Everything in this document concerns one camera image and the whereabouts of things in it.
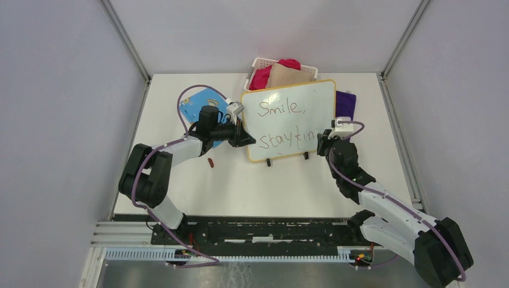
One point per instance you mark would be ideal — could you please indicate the red cloth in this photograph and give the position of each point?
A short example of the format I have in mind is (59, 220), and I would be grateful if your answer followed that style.
(262, 69)

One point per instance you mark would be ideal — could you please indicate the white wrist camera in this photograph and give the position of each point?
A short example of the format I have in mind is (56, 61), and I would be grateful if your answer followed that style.
(233, 110)
(342, 127)

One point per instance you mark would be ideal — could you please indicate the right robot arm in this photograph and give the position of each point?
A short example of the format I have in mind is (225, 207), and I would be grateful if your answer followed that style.
(437, 249)

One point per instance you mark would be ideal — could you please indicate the white comb cable duct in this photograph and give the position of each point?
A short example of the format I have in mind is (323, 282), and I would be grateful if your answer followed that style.
(171, 255)

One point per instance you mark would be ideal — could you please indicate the yellow framed whiteboard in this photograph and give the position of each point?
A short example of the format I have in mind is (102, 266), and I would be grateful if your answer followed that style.
(286, 120)

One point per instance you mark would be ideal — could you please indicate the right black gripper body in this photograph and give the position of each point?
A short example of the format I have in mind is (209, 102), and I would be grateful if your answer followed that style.
(326, 143)

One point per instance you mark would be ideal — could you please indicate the purple cloth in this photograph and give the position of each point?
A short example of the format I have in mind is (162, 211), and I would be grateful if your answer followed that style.
(345, 104)

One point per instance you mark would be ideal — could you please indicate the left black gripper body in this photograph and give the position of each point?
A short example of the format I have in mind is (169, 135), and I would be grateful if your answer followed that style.
(232, 134)

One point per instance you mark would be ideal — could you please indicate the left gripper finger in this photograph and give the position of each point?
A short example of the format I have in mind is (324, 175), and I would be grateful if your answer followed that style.
(243, 136)
(242, 143)

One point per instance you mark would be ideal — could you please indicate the white plastic basket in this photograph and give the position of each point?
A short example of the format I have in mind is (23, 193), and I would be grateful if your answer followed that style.
(311, 70)

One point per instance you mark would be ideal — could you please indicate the beige cloth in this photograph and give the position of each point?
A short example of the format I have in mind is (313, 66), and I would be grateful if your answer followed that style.
(284, 76)

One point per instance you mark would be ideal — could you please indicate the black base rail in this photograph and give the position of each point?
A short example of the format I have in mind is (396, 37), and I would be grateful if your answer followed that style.
(268, 236)

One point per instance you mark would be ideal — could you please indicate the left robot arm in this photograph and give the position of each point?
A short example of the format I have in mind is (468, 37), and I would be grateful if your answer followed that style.
(146, 176)

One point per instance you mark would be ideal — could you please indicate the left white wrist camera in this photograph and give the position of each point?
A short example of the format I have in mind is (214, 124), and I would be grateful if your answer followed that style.
(233, 110)

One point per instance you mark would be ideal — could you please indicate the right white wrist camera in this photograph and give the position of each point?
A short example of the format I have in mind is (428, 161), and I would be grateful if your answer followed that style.
(342, 127)

